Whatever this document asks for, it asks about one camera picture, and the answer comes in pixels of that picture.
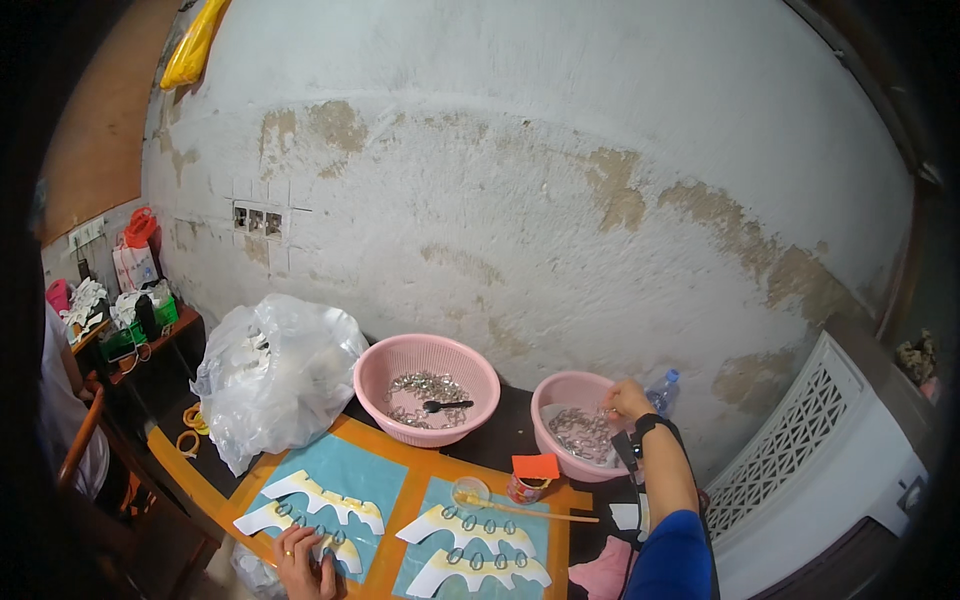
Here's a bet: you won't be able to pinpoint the person's left hand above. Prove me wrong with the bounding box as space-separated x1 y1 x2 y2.
272 523 339 600

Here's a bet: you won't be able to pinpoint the person's right hand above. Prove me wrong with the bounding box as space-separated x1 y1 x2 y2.
599 378 659 424

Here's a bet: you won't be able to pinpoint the white shoe piece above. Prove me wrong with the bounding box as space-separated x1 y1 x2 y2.
232 500 364 576
259 469 387 536
395 503 538 558
405 548 553 600

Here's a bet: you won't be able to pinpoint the clear bag of metal rings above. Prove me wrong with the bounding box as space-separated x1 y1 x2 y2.
541 403 630 469

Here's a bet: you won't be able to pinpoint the black wrist band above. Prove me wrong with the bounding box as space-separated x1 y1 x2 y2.
629 412 674 460

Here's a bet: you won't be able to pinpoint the small pink plastic basket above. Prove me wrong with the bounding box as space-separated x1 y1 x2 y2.
530 370 640 484

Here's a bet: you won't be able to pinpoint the clear water bottle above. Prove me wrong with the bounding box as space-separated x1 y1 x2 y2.
644 367 682 421

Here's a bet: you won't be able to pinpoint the orange card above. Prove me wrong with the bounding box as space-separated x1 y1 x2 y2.
511 453 561 482

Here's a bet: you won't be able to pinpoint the white paper scrap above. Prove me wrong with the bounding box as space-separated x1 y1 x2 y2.
608 501 652 543

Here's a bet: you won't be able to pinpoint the red tin can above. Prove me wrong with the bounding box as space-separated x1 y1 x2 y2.
506 471 555 506

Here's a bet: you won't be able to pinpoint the thin wooden stick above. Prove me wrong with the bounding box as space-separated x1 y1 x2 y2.
456 493 601 525

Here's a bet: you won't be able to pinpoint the small clear plastic cup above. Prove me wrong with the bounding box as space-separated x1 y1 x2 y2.
451 476 492 512

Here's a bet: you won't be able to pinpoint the pink cloth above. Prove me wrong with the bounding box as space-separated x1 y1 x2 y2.
567 535 639 600

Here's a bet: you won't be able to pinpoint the row of metal rings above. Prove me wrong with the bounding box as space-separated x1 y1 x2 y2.
447 546 531 572
275 503 348 548
441 505 519 536

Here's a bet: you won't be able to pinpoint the heap of metal rings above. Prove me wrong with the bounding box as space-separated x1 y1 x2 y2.
383 371 474 430

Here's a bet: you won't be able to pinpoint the large pink plastic basket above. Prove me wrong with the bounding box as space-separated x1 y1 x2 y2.
353 333 502 450

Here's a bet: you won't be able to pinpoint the light blue work mat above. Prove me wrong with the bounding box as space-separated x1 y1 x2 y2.
390 476 553 600
243 432 411 585

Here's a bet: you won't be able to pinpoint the white lattice cabinet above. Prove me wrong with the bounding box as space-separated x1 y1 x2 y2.
700 330 932 600

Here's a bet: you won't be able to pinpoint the orange work board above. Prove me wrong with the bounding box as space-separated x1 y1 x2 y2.
147 414 594 600

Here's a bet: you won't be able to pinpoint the clear bag of white pieces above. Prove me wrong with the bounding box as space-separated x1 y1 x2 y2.
189 292 371 478

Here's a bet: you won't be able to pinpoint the crumpled clear plastic bag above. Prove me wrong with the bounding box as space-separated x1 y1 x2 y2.
228 541 289 600

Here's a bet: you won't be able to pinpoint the yellow tape rolls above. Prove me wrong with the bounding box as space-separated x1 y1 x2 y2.
175 402 212 459

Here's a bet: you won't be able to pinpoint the cluttered side table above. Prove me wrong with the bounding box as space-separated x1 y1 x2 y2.
45 206 205 391

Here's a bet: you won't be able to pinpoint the yellow plastic bag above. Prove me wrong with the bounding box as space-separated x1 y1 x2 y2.
159 0 231 93

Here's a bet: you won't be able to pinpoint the black cable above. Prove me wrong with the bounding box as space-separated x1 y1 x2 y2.
611 431 651 600

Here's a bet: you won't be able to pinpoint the wall socket panel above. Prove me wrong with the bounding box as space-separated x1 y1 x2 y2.
231 200 285 242

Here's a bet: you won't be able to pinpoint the white wall switch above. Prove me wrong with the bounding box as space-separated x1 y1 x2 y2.
66 215 108 253

